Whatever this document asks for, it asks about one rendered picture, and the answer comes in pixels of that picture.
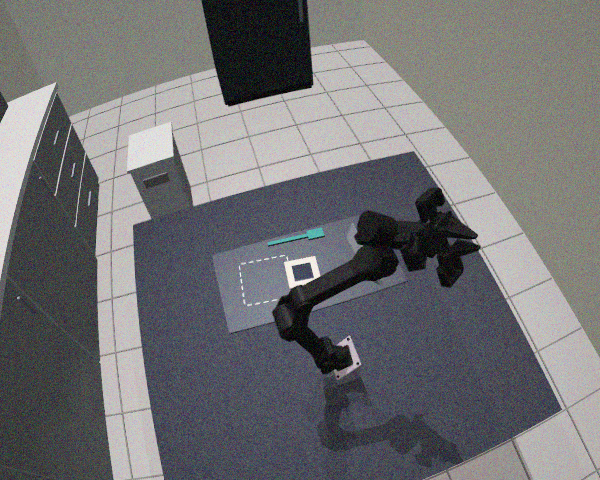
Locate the teal flat trowel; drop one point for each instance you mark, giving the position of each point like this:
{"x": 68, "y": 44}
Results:
{"x": 311, "y": 234}

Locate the beige square tile with dark centre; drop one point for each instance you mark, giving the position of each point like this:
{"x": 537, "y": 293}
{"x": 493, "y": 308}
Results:
{"x": 301, "y": 271}

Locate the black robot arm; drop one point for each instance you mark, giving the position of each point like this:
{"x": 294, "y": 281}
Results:
{"x": 375, "y": 260}

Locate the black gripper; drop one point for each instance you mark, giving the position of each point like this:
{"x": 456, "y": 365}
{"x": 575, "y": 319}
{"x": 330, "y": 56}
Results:
{"x": 436, "y": 232}

